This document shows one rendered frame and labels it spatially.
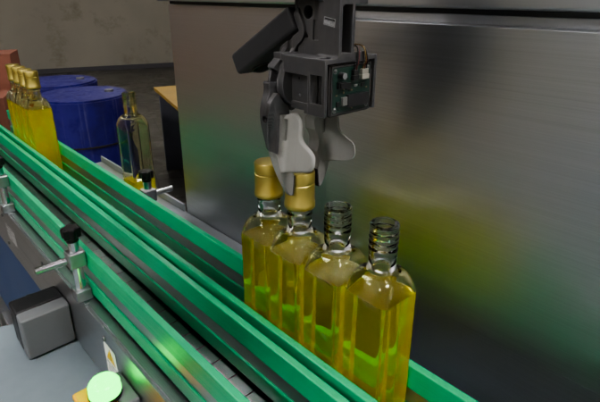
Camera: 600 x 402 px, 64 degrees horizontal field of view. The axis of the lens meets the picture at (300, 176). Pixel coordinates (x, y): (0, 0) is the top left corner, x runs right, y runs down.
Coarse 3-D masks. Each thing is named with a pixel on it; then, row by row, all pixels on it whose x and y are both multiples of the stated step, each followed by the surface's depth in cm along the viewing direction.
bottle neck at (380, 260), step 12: (372, 228) 46; (384, 228) 46; (396, 228) 46; (372, 240) 47; (384, 240) 46; (396, 240) 46; (372, 252) 47; (384, 252) 46; (396, 252) 47; (372, 264) 48; (384, 264) 47
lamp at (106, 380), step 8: (96, 376) 67; (104, 376) 67; (112, 376) 67; (88, 384) 66; (96, 384) 65; (104, 384) 66; (112, 384) 66; (120, 384) 67; (88, 392) 65; (96, 392) 65; (104, 392) 65; (112, 392) 66; (120, 392) 67; (88, 400) 66; (96, 400) 65; (104, 400) 65; (112, 400) 66
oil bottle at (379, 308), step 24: (360, 264) 50; (360, 288) 48; (384, 288) 46; (408, 288) 48; (360, 312) 49; (384, 312) 46; (408, 312) 49; (360, 336) 49; (384, 336) 47; (408, 336) 51; (360, 360) 50; (384, 360) 48; (408, 360) 52; (360, 384) 51; (384, 384) 50
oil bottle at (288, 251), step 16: (272, 240) 57; (288, 240) 55; (304, 240) 54; (320, 240) 56; (272, 256) 57; (288, 256) 54; (304, 256) 54; (272, 272) 58; (288, 272) 55; (272, 288) 59; (288, 288) 56; (272, 304) 59; (288, 304) 57; (272, 320) 60; (288, 320) 58
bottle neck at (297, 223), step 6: (288, 210) 55; (288, 216) 55; (294, 216) 54; (300, 216) 54; (306, 216) 54; (288, 222) 55; (294, 222) 55; (300, 222) 54; (306, 222) 55; (288, 228) 56; (294, 228) 55; (300, 228) 55; (306, 228) 55
